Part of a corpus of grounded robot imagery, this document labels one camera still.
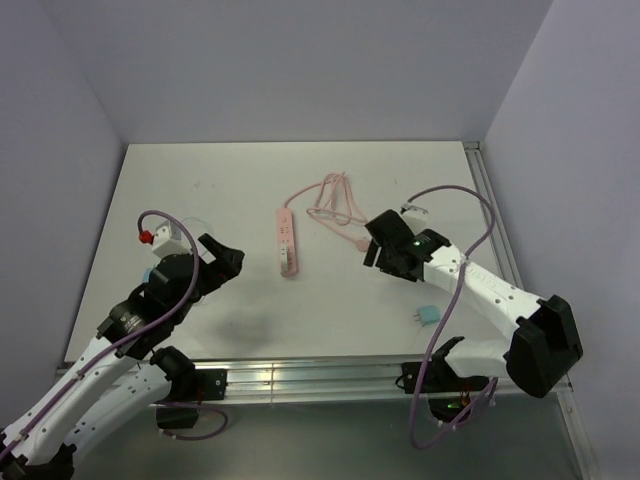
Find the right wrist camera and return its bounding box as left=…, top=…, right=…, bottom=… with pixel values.
left=400, top=203, right=429, bottom=234

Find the blue plug adapter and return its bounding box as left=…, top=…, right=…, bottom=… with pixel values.
left=142, top=267, right=154, bottom=283

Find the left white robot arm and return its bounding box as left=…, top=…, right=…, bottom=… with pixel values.
left=1, top=234, right=245, bottom=479

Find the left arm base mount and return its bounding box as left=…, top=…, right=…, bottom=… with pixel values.
left=150, top=346, right=229, bottom=441

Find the pink power strip cable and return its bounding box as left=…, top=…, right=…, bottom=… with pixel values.
left=283, top=171, right=374, bottom=251

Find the pink power strip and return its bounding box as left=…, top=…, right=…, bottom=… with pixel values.
left=276, top=207, right=298, bottom=277

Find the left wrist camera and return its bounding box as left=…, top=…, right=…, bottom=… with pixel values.
left=151, top=221, right=185, bottom=259

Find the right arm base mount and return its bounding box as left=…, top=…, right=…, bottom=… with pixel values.
left=420, top=363, right=489, bottom=423

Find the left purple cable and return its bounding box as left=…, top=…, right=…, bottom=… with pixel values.
left=0, top=209, right=231, bottom=446

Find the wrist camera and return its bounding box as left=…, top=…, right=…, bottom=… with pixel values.
left=151, top=221, right=185, bottom=259
left=400, top=203, right=429, bottom=234

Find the teal plug adapter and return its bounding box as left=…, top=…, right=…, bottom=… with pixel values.
left=413, top=305, right=442, bottom=327

